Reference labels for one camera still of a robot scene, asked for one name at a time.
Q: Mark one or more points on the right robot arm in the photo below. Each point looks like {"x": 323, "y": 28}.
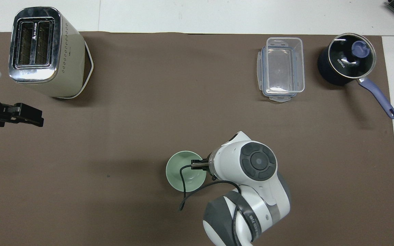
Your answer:
{"x": 232, "y": 160}

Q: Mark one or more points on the green bowl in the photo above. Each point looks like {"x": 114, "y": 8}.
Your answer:
{"x": 174, "y": 171}

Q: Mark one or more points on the cream and chrome toaster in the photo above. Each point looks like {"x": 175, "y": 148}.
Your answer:
{"x": 70, "y": 61}

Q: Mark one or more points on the clear plastic container lid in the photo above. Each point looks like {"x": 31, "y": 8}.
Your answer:
{"x": 279, "y": 98}

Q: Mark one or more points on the clear plastic container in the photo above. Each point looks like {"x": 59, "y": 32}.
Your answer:
{"x": 280, "y": 68}

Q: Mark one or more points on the dark blue saucepan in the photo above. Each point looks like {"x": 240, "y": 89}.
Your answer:
{"x": 325, "y": 70}

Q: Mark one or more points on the glass pot lid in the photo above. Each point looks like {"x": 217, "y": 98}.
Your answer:
{"x": 345, "y": 61}

